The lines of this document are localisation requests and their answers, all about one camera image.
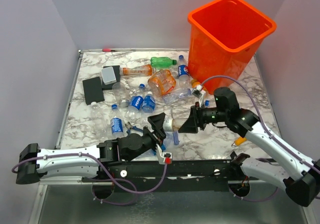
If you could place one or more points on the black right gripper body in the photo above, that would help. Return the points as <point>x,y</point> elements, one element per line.
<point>211,115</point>

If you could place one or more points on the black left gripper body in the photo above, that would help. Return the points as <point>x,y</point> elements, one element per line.
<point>149,142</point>

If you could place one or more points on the Starbucks coffee bottle green cap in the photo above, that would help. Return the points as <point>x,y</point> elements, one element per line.
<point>171,124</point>

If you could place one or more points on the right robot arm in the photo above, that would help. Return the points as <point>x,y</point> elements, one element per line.
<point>295,173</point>

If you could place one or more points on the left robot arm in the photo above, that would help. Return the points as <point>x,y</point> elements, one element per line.
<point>36,163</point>

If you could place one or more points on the Pepsi bottle beside bin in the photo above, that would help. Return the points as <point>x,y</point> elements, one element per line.
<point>183,72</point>

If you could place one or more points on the orange plastic bin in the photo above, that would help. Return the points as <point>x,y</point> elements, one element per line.
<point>225,34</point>

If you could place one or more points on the Pocari Sweat bottle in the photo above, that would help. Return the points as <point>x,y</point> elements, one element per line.
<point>149,103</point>

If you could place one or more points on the red blue screwdriver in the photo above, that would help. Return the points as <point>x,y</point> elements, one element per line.
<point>175,136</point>

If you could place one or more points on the Pepsi bottle right side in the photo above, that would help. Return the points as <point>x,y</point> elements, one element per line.
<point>207,103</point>

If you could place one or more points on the crushed blue label water bottle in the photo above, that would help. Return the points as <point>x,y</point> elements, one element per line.
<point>168,143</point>

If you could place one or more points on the Pepsi bottle centre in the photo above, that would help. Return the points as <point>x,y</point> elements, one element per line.
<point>135,103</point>

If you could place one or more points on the small Pepsi bottle left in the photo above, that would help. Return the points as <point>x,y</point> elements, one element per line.
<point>116,123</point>

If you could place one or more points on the yellow utility knife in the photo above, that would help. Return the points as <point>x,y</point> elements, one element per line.
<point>239,141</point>

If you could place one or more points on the crushed clear blue-cap bottle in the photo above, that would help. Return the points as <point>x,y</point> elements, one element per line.
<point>176,95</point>

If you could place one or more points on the clear white-cap bottle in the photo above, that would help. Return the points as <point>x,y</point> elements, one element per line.
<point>99,122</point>

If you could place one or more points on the large orange label jug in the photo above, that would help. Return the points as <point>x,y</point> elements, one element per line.
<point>162,82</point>

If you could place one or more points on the small orange juice bottle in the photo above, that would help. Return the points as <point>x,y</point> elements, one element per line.
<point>194,83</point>

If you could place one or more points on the clear jar metal lid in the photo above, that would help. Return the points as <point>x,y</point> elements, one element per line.
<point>121,95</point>

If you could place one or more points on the tall orange label tea bottle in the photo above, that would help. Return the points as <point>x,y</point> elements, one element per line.
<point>142,70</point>

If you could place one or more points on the green plastic bottle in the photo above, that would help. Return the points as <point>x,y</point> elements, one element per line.
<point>162,62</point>

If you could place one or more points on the white box device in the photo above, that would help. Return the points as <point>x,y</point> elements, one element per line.
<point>108,75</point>

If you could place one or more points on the black flat block rear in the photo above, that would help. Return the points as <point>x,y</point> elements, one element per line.
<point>118,76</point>

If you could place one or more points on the black flat block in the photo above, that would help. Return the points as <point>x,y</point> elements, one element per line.
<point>93,91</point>
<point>118,76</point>

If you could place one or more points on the black flat block front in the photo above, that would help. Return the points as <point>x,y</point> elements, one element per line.
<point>93,91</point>

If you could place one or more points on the red marker pen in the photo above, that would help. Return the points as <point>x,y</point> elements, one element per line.
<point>107,50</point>

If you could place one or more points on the blue handled pliers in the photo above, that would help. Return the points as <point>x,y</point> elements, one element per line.
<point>132,127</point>

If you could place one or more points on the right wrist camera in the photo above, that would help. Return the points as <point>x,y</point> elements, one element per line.
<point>199,92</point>

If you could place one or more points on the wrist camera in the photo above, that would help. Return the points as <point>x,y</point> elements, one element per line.
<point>199,92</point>
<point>164,158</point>

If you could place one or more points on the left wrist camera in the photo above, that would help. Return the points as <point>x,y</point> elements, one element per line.
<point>164,158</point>

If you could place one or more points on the aluminium frame rail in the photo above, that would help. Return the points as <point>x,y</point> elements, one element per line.
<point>61,180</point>

